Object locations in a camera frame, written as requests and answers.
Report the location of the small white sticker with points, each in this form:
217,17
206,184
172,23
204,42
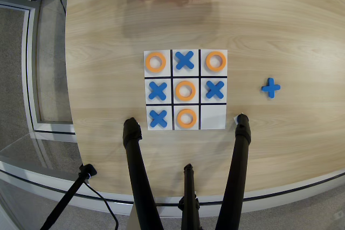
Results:
235,119

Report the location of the white floor frame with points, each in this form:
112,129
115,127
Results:
28,79

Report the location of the thin black tripod leg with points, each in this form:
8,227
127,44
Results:
189,187

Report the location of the white tic-tac-toe board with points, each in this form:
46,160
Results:
213,117

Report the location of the blue foam cross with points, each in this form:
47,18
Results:
270,88
185,60
158,118
215,90
158,90

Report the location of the black pole with clamp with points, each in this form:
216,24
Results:
67,197

